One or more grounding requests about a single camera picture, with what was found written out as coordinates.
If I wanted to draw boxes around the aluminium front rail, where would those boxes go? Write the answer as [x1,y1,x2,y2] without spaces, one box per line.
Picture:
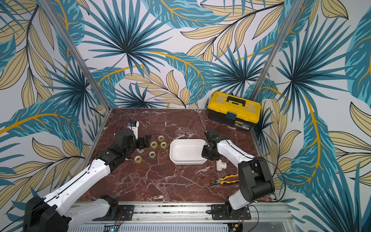
[70,202,298,232]

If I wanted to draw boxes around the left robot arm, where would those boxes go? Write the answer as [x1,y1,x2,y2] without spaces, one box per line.
[23,128,151,232]

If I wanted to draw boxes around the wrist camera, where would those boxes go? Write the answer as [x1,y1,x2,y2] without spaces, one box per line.
[127,121,139,138]
[205,129,218,141]

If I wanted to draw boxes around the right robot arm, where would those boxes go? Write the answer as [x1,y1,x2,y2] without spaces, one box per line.
[202,129,275,210]

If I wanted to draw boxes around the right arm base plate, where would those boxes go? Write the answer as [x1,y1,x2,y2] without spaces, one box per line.
[207,204,251,220]

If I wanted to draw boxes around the yellow black pliers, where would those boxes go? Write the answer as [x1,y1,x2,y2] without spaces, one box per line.
[211,174,239,185]

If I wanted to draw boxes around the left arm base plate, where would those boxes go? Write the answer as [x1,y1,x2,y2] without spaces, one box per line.
[93,205,134,221]

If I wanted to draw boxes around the yellow tape roll six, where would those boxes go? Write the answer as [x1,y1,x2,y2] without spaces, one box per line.
[133,155,143,164]

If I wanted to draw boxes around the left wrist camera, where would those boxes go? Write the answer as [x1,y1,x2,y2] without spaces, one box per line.
[127,121,139,138]

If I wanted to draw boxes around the white PVC pipe fitting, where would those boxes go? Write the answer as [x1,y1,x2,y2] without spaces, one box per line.
[216,159,227,171]

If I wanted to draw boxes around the yellow black toolbox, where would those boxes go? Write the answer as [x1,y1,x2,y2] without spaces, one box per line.
[207,92,261,131]

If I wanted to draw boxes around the yellow tape roll five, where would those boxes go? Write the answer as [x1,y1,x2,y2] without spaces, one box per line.
[149,151,157,159]

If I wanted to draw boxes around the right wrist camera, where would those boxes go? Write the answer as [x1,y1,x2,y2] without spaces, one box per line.
[205,129,218,141]

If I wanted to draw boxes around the yellow tape roll two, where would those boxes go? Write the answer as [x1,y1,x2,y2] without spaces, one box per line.
[150,141,158,149]

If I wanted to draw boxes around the white plastic storage box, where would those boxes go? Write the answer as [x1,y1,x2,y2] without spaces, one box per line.
[169,139,207,165]

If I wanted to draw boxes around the yellow tape roll three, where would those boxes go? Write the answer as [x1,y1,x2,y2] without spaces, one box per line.
[160,141,168,149]

